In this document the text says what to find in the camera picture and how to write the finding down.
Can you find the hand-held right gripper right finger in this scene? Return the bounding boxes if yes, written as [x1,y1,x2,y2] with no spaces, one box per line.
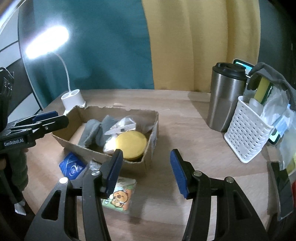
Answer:
[170,149,270,241]

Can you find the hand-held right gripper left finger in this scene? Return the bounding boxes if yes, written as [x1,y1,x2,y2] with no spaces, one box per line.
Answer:
[24,149,124,241]

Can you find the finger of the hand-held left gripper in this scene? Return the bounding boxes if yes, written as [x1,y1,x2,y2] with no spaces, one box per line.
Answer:
[30,116,69,139]
[7,111,58,128]

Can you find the yellow lid jar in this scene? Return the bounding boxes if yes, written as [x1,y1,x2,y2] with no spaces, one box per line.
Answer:
[115,131,148,163]

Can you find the cardboard box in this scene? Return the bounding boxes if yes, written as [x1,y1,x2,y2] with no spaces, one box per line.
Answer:
[51,105,159,171]

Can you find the light grey knit glove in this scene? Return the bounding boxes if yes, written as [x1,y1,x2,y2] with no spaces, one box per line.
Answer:
[78,115,121,149]

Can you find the clear plastic bag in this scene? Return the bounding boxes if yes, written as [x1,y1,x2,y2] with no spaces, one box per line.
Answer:
[104,116,153,139]

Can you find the cotton swab packet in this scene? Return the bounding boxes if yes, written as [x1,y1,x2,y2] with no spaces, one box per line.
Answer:
[87,159,103,173]

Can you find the cartoon print tissue packet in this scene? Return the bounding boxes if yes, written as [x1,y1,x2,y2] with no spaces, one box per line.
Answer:
[102,177,137,212]

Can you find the white desk lamp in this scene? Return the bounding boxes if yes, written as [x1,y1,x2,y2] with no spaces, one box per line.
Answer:
[25,26,87,115]

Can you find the blue flat packet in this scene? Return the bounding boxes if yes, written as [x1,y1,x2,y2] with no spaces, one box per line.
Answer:
[59,152,86,180]

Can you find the white paper scrap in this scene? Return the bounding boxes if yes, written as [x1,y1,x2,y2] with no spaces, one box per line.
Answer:
[15,202,26,216]

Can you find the white perforated basket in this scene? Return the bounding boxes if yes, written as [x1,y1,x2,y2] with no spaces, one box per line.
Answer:
[224,95,274,163]

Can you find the stainless steel tumbler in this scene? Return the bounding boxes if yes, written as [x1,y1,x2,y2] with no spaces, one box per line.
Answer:
[206,62,248,133]

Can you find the teal curtain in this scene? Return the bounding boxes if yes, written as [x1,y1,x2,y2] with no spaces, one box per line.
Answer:
[18,0,155,109]

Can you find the black flat object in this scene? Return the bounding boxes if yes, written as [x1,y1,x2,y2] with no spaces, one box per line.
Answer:
[267,161,294,220]

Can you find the yellow notepad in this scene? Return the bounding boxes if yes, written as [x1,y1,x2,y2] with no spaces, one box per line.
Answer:
[287,155,296,174]

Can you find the yellow sponge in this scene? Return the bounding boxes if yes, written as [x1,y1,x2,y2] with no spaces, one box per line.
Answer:
[253,77,271,105]

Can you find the crumpled clear plastic bags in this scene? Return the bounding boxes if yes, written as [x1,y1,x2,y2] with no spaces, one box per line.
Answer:
[261,88,296,163]

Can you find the yellow curtain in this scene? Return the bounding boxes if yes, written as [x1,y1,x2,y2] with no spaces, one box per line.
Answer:
[141,0,262,93]

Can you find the dark grey glove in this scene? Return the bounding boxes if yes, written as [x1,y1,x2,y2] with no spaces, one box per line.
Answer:
[246,62,296,106]

